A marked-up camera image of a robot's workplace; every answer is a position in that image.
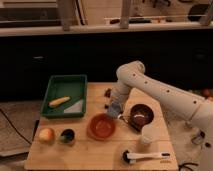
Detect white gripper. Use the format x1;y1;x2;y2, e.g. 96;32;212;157
110;81;132;106

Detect blue sponge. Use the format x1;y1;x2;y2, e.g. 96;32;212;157
107;101;121;118

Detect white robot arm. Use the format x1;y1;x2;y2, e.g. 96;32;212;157
107;61;213;171

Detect dark brown bowl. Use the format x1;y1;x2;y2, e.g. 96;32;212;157
130;104;154;127

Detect red bowl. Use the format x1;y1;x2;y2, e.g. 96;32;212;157
87;113;116;141

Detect bunch of dark grapes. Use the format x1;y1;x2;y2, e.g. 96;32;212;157
104;88;112;98

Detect dark metal spoon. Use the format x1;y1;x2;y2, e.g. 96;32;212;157
118;114;141;132

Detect grey cloth in tray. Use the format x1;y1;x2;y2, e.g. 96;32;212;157
64;100;83;113

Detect white plastic cup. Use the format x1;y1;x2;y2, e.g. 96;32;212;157
140;124;158;145

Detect green plastic tray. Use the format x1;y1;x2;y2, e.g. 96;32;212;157
41;75;87;118

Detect yellow corn cob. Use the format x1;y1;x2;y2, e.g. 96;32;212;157
48;96;70;108

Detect green black cup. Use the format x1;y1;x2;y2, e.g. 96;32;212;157
60;129;75;144

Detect peach apple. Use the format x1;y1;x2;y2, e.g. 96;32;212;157
39;128;55;143

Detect white handled dish brush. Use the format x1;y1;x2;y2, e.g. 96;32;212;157
122;150;170;164

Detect black cable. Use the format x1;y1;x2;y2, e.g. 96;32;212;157
0;109;33;146

